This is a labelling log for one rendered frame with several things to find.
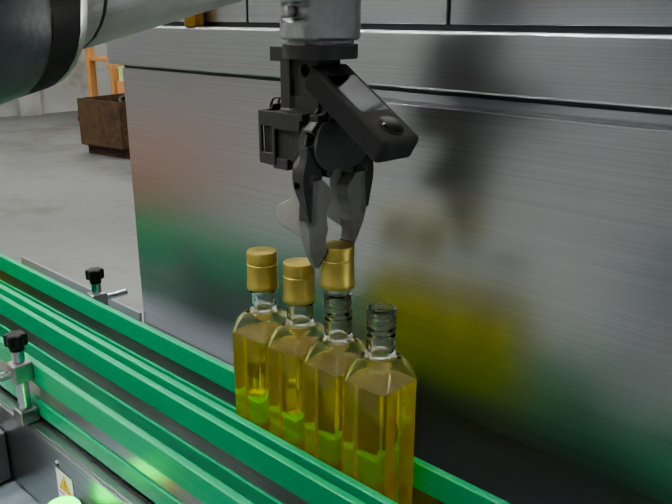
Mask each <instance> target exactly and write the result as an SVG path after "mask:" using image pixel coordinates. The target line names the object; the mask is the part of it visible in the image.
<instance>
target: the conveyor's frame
mask: <svg viewBox="0 0 672 504"><path fill-rule="evenodd" d="M18 405H19V404H18V402H17V401H15V400H14V399H13V398H11V397H10V396H9V395H7V394H6V393H5V392H4V391H2V390H1V389H0V428H1V429H2V430H3V431H4V432H5V435H6V442H7V448H8V454H9V461H10V467H11V473H12V477H13V478H14V479H15V480H16V481H17V482H18V483H20V484H21V485H22V486H23V487H24V488H25V489H26V490H27V491H28V492H29V493H30V494H31V495H32V496H34V497H35V498H36V499H37V500H38V501H39V502H40V503H41V504H49V503H50V502H51V501H52V500H54V499H56V498H58V497H62V496H72V497H75V498H76V499H78V500H79V501H80V502H81V503H82V504H149V503H148V502H146V501H145V500H144V499H142V498H141V497H140V496H139V495H137V494H136V493H135V492H133V491H132V490H131V489H129V488H128V487H127V486H126V485H124V484H123V483H122V482H120V481H119V480H118V479H117V478H115V477H114V476H113V475H111V474H110V473H109V472H107V471H106V470H105V469H104V468H102V467H101V466H100V465H98V464H97V463H96V462H94V461H93V460H92V459H91V458H89V457H88V456H87V455H85V454H84V453H83V452H81V451H80V450H79V449H78V448H76V447H75V446H74V445H72V444H71V443H70V442H68V441H67V440H66V439H65V438H63V437H62V436H61V435H59V434H58V433H57V432H55V431H54V430H53V429H52V428H50V427H49V426H48V425H46V424H45V423H44V422H42V421H41V420H40V419H39V420H37V421H35V423H36V424H37V425H35V426H34V428H32V429H31V428H29V427H28V426H27V425H25V426H22V425H21V424H19V423H18V422H17V421H16V420H15V419H14V412H13V407H15V406H18Z"/></svg>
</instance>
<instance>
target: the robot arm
mask: <svg viewBox="0 0 672 504"><path fill-rule="evenodd" d="M240 1H243V0H0V105H2V104H4V103H7V102H9V101H12V100H15V99H17V98H20V97H23V96H26V95H29V94H32V93H35V92H38V91H41V90H44V89H47V88H49V87H52V86H54V85H56V84H58V83H59V82H61V81H63V80H64V79H65V78H66V77H67V76H68V75H69V74H70V73H71V72H72V70H73V69H74V67H75V66H76V64H77V62H78V60H79V57H80V55H81V52H82V50H83V49H86V48H89V47H93V46H96V45H99V44H102V43H106V42H109V41H112V40H116V39H119V38H122V37H125V36H129V35H132V34H135V33H138V32H142V31H145V30H148V29H151V28H155V27H158V26H161V25H164V24H168V23H171V22H174V21H178V20H181V19H184V18H187V17H191V16H194V15H197V14H200V13H204V12H207V11H210V10H213V9H217V8H220V7H223V6H226V5H230V4H233V3H236V2H240ZM279 10H280V37H281V38H282V39H283V40H287V43H284V44H282V46H270V61H280V82H281V97H275V98H273V99H272V100H271V102H270V106H269V108H268V109H260V110H258V124H259V156H260V162H262V163H266V164H270V165H273V168H277V169H281V170H286V171H288V170H292V180H293V194H292V197H291V198H290V199H289V200H286V201H284V202H282V203H280V204H279V205H278V206H277V211H276V216H277V220H278V222H279V223H280V224H281V225H282V226H284V227H285V228H287V229H288V230H290V231H291V232H293V233H294V234H295V235H297V236H298V237H300V238H301V240H302V242H303V247H304V250H305V253H306V256H307V258H308V260H309V262H310V264H311V266H312V267H313V268H319V267H320V266H321V264H322V262H323V260H324V258H325V257H326V255H327V253H328V249H327V245H326V236H327V232H328V225H327V217H329V218H330V219H332V220H333V221H335V222H336V223H338V224H339V225H341V227H342V232H341V238H340V240H345V241H349V242H352V243H353V244H355V241H356V239H357V236H358V233H359V231H360V228H361V225H362V223H363V219H364V215H365V210H366V207H367V206H368V204H369V198H370V192H371V187H372V181H373V171H374V165H373V161H374V162H376V163H380V162H385V161H391V160H396V159H401V158H406V157H409V156H410V155H411V153H412V151H413V150H414V148H415V146H416V144H417V143H418V135H417V134H416V133H415V132H414V131H413V130H412V129H411V128H410V127H409V126H408V125H407V124H406V123H405V122H404V121H403V120H402V119H401V118H400V117H399V116H398V115H397V114H396V113H395V112H394V111H393V110H392V109H391V108H390V107H389V106H388V105H387V104H386V103H385V102H384V101H383V100H382V99H381V98H380V97H379V96H378V95H377V94H376V93H375V92H374V91H373V90H372V89H371V88H370V87H369V86H368V85H367V84H366V83H365V82H364V81H363V80H362V79H361V78H360V77H359V76H358V75H357V74H356V73H355V72H354V71H353V70H352V69H351V68H350V67H349V66H348V65H347V64H340V60H345V59H356V58H358V44H355V43H354V40H358V39H359V38H360V35H361V0H279ZM274 99H278V103H276V104H273V101H274ZM280 99H281V103H280ZM263 125H264V135H263ZM264 145H265V151H264ZM322 176H323V177H330V187H329V186H328V185H327V184H326V183H325V182H324V181H323V180H321V179H322Z"/></svg>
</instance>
